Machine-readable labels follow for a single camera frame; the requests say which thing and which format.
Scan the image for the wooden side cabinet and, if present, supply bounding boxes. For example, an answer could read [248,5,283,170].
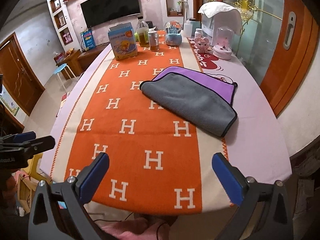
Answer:
[58,42,110,79]

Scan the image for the white water dispenser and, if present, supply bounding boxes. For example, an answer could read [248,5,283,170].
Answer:
[201,14,214,44]

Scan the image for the blue upright book package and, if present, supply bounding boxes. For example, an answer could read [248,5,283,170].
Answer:
[80,29,96,51]

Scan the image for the grey purple microfibre towel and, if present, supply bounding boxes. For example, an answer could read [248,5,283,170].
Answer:
[139,66,238,137]

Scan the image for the pink plush toy figure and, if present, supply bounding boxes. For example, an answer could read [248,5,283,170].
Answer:
[194,37,210,54]

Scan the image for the glass dome music box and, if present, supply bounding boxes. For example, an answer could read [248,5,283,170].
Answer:
[213,27,234,60]

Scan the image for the orange wooden sliding door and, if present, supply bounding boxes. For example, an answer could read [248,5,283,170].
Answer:
[260,0,319,116]

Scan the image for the clear bottle brown liquid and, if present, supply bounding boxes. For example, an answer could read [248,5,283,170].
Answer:
[136,16,149,47]

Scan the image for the white red print tablecloth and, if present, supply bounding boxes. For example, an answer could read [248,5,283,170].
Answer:
[189,41,292,184]

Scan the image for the brown wooden room door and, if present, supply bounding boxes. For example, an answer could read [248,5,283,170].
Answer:
[1,33,44,115]

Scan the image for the blue round stool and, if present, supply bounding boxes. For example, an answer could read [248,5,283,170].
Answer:
[53,63,79,93]

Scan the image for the orange H pattern blanket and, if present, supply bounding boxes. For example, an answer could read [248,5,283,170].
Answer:
[42,39,232,215]

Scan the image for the white folded towel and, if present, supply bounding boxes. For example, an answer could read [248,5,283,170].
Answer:
[197,1,243,34]

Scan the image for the metal lid glass jar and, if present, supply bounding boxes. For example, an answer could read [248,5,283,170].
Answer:
[148,30,159,51]

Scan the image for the blue snow globe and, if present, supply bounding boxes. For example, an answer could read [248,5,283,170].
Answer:
[164,21,182,47]

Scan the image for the small white pill bottle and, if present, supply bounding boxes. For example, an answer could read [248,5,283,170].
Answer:
[194,28,203,38]

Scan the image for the black wall television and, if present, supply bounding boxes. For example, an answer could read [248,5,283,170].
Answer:
[81,0,140,28]

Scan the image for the blue duck print box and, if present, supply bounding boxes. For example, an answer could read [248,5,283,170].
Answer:
[108,22,138,61]

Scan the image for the tall white plastic bottle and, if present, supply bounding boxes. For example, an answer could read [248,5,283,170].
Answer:
[183,22,193,38]

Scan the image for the gold ornate glass decoration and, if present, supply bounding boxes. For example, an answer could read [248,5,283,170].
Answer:
[234,0,283,56]

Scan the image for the silver recessed door handle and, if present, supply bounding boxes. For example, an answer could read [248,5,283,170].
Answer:
[283,11,296,50]

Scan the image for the teal canister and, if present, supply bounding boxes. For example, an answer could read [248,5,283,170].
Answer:
[187,18,201,36]

